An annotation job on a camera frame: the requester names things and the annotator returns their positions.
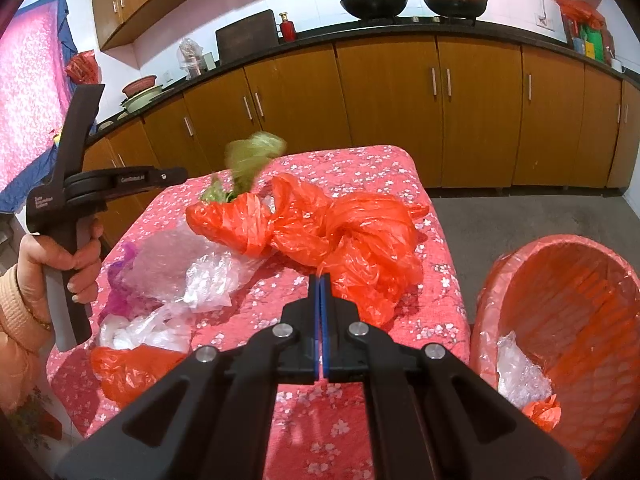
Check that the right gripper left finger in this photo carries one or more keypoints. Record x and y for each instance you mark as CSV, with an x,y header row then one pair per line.
x,y
209,417

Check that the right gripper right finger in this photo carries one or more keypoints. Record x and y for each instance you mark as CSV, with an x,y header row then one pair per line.
x,y
429,415

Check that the clear plastic bag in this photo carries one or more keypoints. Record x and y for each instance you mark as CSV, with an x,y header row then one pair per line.
x,y
212,280
168,327

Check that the bubble wrap sheet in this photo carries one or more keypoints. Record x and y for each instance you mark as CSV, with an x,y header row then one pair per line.
x,y
158,271

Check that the purple plastic bag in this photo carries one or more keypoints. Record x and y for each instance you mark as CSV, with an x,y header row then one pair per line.
x,y
122,300

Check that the olive green plastic bag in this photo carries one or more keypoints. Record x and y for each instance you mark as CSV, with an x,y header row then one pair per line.
x,y
245,159

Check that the person's left forearm sleeve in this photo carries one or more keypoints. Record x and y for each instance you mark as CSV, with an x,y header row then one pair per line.
x,y
25,329

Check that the person's left hand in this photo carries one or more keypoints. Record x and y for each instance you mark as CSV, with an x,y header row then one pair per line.
x,y
37,252

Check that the pink door curtain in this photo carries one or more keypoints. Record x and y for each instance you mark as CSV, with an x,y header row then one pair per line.
x,y
35,96

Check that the hanging red bag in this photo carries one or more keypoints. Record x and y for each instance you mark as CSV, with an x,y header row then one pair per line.
x,y
82,68

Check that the red basin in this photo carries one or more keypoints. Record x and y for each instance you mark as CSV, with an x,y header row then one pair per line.
x,y
139,85

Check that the red lined waste basket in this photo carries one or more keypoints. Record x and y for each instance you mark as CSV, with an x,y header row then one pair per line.
x,y
573,306

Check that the jar in plastic bag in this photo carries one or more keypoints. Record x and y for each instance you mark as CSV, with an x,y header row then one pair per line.
x,y
191,58

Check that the dark cutting board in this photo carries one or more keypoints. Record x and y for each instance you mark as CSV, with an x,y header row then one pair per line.
x,y
246,37

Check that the red bottle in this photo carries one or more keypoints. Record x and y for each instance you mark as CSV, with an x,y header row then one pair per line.
x,y
287,28

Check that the lower wooden cabinets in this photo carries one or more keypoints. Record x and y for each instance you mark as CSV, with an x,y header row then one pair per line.
x,y
472,113

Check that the lidded black wok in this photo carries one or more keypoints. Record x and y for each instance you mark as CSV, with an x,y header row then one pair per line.
x,y
466,9

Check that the red bag on counter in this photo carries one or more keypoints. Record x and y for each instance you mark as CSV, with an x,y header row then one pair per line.
x,y
582,12

